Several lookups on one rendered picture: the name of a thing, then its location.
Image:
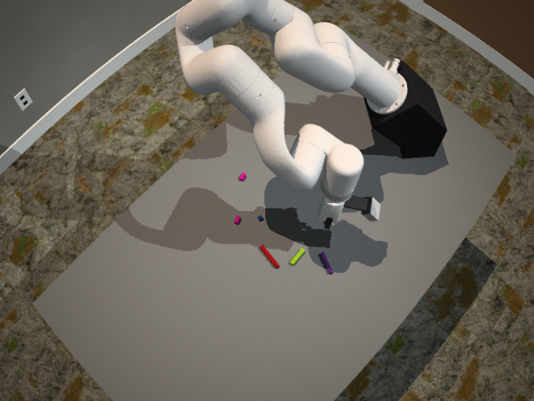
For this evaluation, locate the red rod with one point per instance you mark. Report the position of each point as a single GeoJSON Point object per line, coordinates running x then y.
{"type": "Point", "coordinates": [269, 256]}

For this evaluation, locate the lime green rod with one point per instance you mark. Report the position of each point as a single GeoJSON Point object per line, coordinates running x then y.
{"type": "Point", "coordinates": [296, 258]}

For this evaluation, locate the purple rod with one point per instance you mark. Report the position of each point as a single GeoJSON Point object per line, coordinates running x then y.
{"type": "Point", "coordinates": [326, 263]}

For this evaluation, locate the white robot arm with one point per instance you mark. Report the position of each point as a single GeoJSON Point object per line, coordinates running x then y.
{"type": "Point", "coordinates": [297, 45]}

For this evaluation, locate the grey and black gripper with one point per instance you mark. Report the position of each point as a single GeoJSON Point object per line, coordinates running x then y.
{"type": "Point", "coordinates": [329, 208]}

